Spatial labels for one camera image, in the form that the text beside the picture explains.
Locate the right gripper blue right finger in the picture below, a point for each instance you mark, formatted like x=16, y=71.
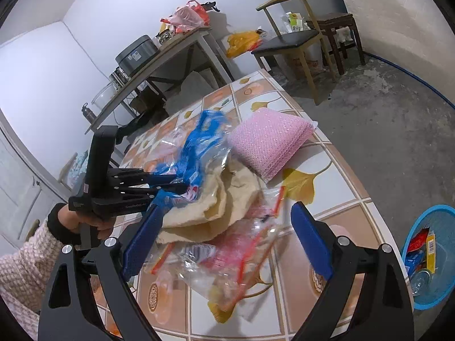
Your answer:
x=316, y=239

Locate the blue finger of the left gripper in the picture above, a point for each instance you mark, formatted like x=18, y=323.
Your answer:
x=167, y=188
x=167, y=178

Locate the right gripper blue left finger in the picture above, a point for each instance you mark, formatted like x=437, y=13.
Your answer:
x=137, y=240

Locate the blue Yakult plastic bag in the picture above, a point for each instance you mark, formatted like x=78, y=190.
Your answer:
x=204, y=149

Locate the beige paper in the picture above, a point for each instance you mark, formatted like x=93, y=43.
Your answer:
x=227, y=195

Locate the clear red plastic bags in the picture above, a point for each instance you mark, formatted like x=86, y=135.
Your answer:
x=227, y=269

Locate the blue toothpaste box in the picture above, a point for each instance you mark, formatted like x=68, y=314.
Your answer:
x=413, y=260

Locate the pink sponge cloth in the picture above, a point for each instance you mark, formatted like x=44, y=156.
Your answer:
x=267, y=140

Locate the white yellow medicine box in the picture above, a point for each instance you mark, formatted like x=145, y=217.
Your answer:
x=431, y=252

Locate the left forearm pink sweater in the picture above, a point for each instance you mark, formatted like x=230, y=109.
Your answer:
x=25, y=274

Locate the blue mesh trash basket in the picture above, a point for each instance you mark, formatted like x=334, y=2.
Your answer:
x=440, y=220

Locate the person's left hand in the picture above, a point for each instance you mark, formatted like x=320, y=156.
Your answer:
x=73, y=220

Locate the wooden chair with cushion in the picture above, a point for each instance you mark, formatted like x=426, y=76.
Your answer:
x=77, y=165

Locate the steel thermos bottle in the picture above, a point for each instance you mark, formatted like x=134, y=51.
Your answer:
x=88, y=113

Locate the clear plastic basin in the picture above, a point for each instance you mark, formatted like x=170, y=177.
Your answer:
x=103, y=97

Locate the grey rice cooker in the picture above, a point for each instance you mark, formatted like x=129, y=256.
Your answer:
x=136, y=55

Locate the yellow plastic bag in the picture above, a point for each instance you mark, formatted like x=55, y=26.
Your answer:
x=241, y=42

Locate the pink red plastic bags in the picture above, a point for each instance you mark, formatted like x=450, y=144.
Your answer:
x=186, y=18

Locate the wooden chair black seat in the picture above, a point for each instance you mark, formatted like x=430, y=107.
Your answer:
x=294, y=43

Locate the dark wooden stool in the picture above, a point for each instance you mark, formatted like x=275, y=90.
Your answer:
x=342, y=33

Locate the white mattress blue trim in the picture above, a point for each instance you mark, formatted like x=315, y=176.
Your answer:
x=412, y=34

